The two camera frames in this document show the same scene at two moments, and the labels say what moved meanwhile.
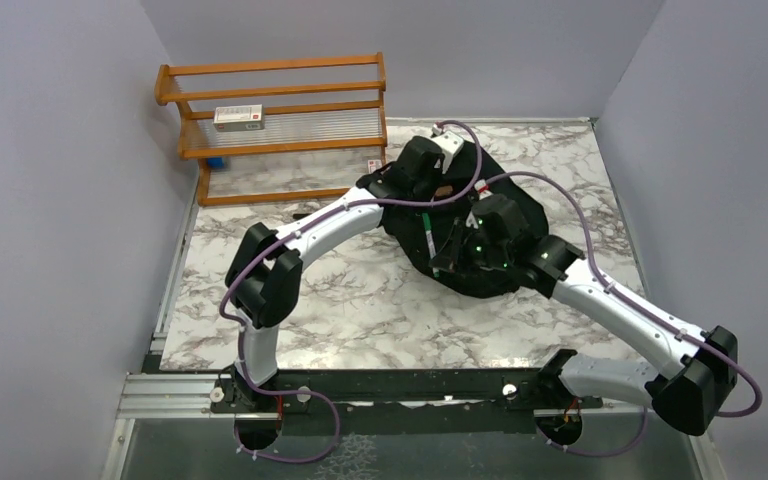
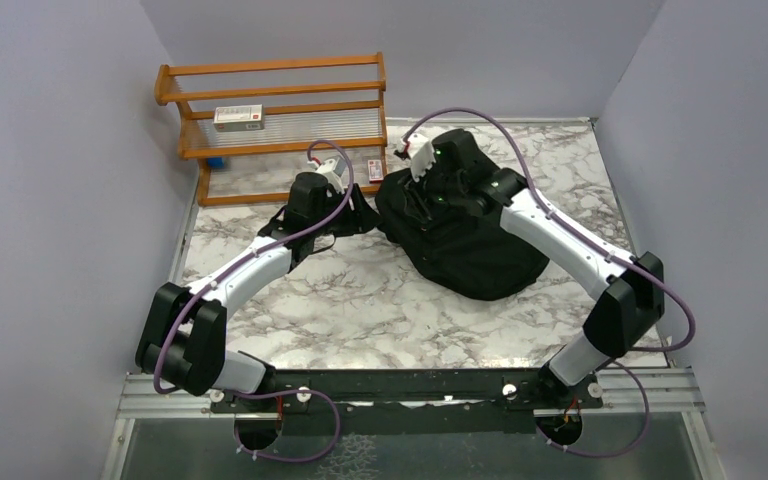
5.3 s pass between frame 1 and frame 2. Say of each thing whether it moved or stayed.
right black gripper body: moved
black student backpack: moved
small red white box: stayed
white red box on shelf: stayed
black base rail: stayed
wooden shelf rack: stayed
